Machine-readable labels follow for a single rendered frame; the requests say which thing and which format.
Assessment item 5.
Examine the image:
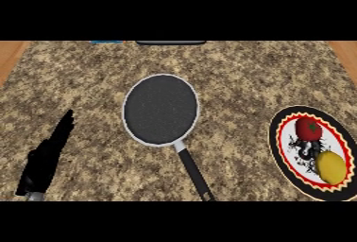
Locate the yellow lemon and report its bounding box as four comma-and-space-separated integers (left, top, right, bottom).
316, 150, 348, 185

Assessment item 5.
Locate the red tomato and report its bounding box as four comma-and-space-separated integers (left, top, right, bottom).
294, 117, 325, 142

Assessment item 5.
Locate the black-rimmed patterned plate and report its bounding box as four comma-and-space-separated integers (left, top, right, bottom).
267, 105, 357, 202

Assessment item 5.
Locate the dark grey frying pan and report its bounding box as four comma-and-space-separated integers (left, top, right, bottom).
121, 73, 217, 202

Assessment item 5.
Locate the dark flat appliance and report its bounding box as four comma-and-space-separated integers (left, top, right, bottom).
134, 40, 208, 46

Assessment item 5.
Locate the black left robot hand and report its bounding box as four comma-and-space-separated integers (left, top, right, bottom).
13, 109, 77, 197

